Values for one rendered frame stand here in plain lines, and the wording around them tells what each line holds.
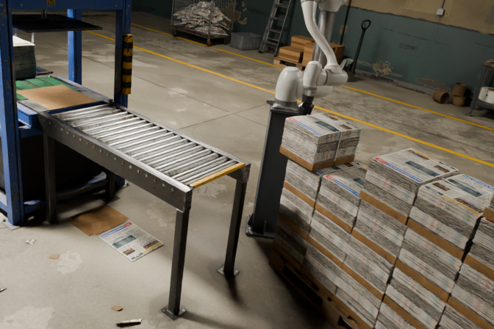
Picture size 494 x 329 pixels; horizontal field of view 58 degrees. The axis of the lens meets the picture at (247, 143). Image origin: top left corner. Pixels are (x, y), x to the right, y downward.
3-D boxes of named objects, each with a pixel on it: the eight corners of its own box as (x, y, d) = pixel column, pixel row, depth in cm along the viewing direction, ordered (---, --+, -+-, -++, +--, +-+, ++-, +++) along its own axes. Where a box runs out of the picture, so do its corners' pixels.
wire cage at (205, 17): (231, 45, 1041) (240, -33, 976) (207, 47, 978) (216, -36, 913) (192, 34, 1103) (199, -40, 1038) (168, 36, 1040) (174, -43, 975)
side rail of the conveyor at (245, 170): (248, 181, 269) (251, 162, 264) (243, 183, 265) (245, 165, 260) (108, 114, 338) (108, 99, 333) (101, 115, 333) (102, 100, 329)
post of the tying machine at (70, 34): (83, 160, 410) (82, -17, 351) (74, 162, 403) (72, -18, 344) (77, 157, 414) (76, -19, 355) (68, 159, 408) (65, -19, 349)
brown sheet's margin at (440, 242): (449, 210, 235) (452, 203, 233) (503, 239, 214) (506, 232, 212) (406, 225, 213) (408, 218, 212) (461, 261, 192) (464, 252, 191)
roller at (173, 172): (214, 153, 275) (217, 160, 275) (156, 174, 238) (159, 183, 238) (219, 150, 271) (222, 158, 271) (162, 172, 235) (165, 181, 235)
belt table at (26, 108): (113, 111, 340) (113, 98, 336) (30, 128, 290) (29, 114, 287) (59, 86, 376) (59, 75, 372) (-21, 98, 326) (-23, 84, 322)
